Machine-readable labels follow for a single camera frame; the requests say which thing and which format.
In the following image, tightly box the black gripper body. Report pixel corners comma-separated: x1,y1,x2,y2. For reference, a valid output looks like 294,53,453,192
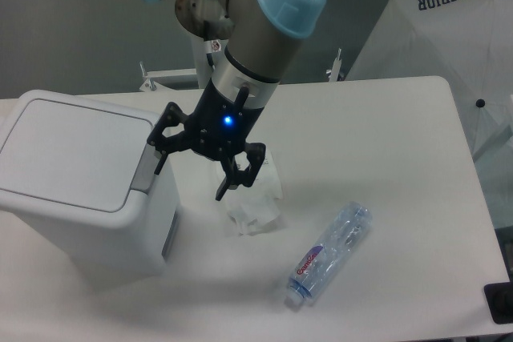
186,80,264,160

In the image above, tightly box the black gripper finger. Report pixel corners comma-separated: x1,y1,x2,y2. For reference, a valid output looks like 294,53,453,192
215,142,266,201
147,102,194,175

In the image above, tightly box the white push-top trash can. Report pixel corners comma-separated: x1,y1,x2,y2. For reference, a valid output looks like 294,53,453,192
1,91,180,275

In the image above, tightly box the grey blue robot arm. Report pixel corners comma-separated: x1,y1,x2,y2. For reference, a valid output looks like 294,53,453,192
147,0,326,199

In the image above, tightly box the crumpled white plastic wrapper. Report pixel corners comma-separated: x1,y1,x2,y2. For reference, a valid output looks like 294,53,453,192
221,149,283,235

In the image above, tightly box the clear plastic water bottle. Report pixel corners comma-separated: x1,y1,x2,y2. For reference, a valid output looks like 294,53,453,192
285,202,373,308

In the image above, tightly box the white Superior umbrella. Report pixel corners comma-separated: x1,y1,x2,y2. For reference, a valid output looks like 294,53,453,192
347,0,512,153

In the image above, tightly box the black device at edge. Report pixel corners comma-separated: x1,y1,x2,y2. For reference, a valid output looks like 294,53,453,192
483,282,512,324

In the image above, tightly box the white metal base frame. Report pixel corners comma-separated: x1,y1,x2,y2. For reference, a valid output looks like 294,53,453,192
139,49,346,92

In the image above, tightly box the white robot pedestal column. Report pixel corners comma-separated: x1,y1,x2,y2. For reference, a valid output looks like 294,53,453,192
191,35,222,89

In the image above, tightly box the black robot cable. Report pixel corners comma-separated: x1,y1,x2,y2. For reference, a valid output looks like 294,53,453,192
202,20,220,74

